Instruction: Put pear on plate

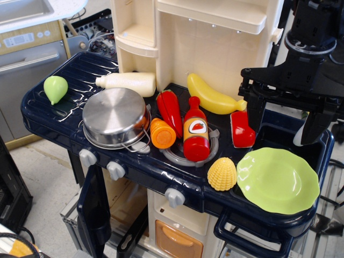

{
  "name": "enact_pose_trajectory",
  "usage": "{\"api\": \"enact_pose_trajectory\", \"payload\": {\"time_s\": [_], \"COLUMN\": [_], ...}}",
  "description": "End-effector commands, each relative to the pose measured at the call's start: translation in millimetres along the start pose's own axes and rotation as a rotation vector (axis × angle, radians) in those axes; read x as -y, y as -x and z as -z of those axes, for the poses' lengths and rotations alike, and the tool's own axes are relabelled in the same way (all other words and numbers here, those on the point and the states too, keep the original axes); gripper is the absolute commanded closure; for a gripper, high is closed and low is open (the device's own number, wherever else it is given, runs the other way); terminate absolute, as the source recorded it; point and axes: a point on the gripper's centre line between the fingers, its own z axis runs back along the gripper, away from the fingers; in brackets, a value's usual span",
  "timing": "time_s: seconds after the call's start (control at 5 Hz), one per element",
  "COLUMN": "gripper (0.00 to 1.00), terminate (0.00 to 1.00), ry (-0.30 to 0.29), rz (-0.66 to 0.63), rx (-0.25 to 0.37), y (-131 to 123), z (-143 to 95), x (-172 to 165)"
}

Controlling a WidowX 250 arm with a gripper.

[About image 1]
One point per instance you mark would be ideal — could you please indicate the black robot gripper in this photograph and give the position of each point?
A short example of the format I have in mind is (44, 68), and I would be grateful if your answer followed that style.
(310, 81)

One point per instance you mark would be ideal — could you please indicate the green toy pear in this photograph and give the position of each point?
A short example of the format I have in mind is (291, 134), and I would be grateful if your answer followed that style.
(55, 88)

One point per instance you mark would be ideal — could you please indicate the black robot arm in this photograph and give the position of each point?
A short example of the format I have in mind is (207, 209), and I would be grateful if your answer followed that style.
(316, 25)

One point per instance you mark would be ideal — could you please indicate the light green plastic plate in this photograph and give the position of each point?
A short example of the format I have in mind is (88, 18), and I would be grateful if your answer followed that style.
(277, 181)

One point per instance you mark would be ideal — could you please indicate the grey yellow toy faucet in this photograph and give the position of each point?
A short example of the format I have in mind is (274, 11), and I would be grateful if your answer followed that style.
(298, 137)

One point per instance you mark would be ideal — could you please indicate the red toy apple slice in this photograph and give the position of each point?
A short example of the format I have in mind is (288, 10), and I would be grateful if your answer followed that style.
(243, 136)

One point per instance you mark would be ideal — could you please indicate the yellow toy banana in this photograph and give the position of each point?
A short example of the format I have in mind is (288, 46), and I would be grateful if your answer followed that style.
(212, 100)

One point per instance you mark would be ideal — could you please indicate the navy toy kitchen counter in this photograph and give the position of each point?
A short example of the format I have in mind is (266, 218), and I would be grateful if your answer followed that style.
(243, 225)

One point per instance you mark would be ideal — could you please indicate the yellow toy corn cob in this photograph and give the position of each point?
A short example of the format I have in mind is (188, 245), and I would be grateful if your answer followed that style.
(222, 175)

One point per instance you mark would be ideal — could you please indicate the red toy ketchup bottle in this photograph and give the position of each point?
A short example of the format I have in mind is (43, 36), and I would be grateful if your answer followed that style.
(196, 145)

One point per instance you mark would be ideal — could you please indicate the cream toy kitchen back panel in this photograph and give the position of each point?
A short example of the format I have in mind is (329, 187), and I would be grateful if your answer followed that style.
(213, 39)

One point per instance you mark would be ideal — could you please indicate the red toy chili pepper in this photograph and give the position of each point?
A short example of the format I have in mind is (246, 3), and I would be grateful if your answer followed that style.
(169, 108)

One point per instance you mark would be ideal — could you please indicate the orange toy carrot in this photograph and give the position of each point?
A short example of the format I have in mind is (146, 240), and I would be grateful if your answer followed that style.
(161, 134)

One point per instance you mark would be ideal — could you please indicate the grey stove knob right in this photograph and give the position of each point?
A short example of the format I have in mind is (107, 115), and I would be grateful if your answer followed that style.
(174, 197)

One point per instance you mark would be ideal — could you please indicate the grey stove knob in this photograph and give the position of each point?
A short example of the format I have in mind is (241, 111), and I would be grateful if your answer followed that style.
(116, 171)
(87, 158)
(174, 197)

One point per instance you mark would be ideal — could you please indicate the cream toy sauce bottle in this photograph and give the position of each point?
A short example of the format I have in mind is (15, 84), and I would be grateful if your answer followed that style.
(142, 83)

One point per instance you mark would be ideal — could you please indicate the stainless steel toy pot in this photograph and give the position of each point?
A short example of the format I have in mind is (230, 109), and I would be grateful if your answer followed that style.
(116, 118)

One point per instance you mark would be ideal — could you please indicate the orange toy drawer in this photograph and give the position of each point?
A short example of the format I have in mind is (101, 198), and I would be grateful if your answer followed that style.
(176, 243)

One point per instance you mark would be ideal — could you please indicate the grey stove knob middle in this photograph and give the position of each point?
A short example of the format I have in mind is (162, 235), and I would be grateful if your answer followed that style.
(116, 171)

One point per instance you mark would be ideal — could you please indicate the grey stove knob left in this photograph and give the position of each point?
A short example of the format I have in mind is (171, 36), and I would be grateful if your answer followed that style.
(87, 158)

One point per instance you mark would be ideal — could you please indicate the navy toy oven door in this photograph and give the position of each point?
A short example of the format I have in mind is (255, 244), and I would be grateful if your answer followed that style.
(93, 213)

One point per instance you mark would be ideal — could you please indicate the wooden grey toy dishwasher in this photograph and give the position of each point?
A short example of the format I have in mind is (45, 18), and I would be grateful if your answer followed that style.
(33, 44)

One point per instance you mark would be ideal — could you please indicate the black box on floor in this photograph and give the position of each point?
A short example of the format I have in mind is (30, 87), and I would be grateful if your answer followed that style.
(16, 200)

